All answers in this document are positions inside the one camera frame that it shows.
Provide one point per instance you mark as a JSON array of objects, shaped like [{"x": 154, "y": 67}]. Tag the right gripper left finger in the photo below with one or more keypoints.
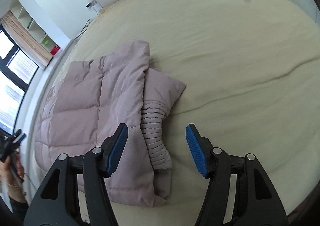
[{"x": 56, "y": 201}]

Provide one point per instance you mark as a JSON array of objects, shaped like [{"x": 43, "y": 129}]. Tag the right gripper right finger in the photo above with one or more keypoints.
[{"x": 239, "y": 190}]

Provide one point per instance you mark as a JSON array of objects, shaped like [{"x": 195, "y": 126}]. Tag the mauve puffer coat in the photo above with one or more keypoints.
[{"x": 89, "y": 103}]

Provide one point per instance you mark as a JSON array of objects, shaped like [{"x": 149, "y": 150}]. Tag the person left hand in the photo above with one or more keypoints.
[{"x": 15, "y": 191}]

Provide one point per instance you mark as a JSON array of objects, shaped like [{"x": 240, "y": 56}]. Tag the black framed window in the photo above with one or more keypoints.
[{"x": 17, "y": 72}]

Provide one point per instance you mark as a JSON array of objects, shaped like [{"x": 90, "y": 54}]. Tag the red storage box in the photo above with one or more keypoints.
[{"x": 55, "y": 50}]

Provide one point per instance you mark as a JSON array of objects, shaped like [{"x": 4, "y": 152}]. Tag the green shelf box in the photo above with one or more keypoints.
[{"x": 46, "y": 40}]

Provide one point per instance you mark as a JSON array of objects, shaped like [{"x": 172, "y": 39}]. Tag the beige curtain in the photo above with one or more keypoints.
[{"x": 26, "y": 41}]

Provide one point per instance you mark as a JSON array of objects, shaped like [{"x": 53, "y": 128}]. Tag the white nightstand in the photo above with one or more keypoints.
[{"x": 85, "y": 27}]

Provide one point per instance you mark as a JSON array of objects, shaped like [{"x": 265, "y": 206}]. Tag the beige bed sheet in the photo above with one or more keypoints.
[{"x": 251, "y": 68}]

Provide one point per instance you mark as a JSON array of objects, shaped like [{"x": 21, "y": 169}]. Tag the white wall shelf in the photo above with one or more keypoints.
[{"x": 30, "y": 25}]

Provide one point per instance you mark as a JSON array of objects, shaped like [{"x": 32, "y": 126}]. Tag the wall power strip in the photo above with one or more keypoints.
[{"x": 91, "y": 4}]

